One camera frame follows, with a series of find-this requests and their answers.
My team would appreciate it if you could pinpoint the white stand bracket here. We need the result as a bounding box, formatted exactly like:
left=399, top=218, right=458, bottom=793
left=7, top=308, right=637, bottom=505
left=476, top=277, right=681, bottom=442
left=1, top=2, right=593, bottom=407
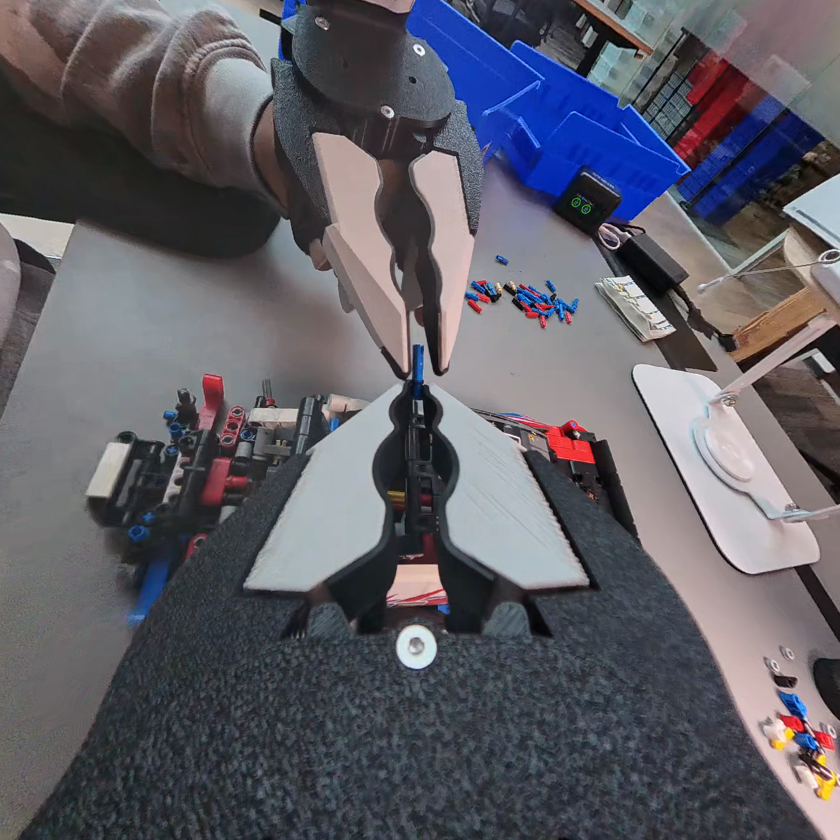
left=690, top=387, right=840, bottom=526

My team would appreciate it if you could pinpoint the stack of blue crates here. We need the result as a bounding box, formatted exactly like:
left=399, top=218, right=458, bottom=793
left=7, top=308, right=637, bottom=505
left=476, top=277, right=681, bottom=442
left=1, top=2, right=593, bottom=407
left=679, top=98, right=828, bottom=227

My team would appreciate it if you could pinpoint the wooden board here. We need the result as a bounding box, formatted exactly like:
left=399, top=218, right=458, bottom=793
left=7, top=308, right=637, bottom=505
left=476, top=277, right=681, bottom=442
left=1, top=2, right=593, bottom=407
left=727, top=287, right=831, bottom=363

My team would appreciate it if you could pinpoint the black charger with green lights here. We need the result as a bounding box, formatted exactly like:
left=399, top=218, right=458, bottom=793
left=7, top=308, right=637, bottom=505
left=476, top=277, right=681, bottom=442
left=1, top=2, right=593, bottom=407
left=553, top=167, right=623, bottom=236

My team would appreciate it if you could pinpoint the person's black clothing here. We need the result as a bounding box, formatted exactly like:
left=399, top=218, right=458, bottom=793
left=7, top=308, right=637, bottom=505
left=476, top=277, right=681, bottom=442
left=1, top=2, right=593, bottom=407
left=0, top=82, right=284, bottom=258

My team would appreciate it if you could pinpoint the black power adapter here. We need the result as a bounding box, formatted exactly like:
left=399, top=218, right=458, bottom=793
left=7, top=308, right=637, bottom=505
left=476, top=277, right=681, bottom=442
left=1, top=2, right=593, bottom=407
left=617, top=233, right=690, bottom=290

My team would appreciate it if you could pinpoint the toy brick race car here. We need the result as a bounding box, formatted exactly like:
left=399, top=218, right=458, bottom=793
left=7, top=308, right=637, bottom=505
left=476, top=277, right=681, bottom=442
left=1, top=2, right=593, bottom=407
left=85, top=373, right=634, bottom=624

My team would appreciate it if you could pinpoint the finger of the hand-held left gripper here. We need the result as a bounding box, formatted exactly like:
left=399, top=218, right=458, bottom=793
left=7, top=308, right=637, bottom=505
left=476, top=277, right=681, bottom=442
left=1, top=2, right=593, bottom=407
left=408, top=150, right=476, bottom=376
left=311, top=131, right=412, bottom=380

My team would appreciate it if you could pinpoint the pile of assorted toy pieces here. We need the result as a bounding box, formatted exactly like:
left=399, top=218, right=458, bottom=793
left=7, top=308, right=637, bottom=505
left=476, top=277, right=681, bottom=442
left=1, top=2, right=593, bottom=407
left=761, top=646, right=840, bottom=802

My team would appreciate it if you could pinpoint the pile of small toy pins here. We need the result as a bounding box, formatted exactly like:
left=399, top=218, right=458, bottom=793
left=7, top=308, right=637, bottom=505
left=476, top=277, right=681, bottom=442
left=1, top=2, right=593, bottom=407
left=465, top=252, right=581, bottom=329

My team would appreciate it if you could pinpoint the blue plastic bin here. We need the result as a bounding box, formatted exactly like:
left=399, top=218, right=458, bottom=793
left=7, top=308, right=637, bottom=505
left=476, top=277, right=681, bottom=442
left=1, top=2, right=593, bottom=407
left=279, top=0, right=546, bottom=161
left=489, top=41, right=691, bottom=223

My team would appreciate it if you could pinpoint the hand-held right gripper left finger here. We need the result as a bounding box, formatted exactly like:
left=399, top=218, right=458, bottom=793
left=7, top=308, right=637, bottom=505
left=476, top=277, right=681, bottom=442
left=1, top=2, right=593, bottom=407
left=244, top=382, right=421, bottom=634

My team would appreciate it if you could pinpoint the black toy tire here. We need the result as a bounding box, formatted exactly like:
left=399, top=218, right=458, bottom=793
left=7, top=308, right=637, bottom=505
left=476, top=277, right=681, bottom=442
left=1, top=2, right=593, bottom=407
left=812, top=656, right=840, bottom=713

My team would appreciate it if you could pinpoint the stack of red crates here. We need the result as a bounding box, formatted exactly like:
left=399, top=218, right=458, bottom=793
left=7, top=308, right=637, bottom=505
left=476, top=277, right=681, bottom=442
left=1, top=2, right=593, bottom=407
left=672, top=56, right=788, bottom=165

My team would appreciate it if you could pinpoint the person's left hand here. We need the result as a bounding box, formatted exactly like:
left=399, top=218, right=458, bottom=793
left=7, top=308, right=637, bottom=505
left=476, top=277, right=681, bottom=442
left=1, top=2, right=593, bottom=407
left=251, top=98, right=330, bottom=271

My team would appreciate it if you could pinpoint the black toy beam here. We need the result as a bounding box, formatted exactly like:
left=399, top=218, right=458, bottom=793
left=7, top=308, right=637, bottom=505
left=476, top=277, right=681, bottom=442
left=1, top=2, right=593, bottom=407
left=402, top=379, right=435, bottom=534

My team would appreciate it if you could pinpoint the person's left forearm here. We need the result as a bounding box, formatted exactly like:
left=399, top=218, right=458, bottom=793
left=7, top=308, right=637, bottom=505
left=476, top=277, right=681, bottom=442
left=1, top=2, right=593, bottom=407
left=0, top=0, right=290, bottom=217

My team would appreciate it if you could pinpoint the black adapter cable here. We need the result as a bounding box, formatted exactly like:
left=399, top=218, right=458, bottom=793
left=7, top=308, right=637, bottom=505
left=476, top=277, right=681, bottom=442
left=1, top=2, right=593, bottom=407
left=676, top=282, right=739, bottom=352

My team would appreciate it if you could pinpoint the folded paper booklet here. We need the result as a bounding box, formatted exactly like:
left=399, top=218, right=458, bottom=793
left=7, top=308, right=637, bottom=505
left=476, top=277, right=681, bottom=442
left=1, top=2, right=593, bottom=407
left=594, top=274, right=677, bottom=342

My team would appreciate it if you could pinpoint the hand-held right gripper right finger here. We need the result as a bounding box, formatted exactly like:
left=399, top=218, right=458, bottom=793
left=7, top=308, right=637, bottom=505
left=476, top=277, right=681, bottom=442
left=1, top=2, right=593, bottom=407
left=423, top=382, right=589, bottom=634

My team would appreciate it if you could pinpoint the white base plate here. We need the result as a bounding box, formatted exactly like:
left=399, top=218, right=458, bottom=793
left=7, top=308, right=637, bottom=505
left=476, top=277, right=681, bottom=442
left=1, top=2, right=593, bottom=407
left=632, top=363, right=821, bottom=575

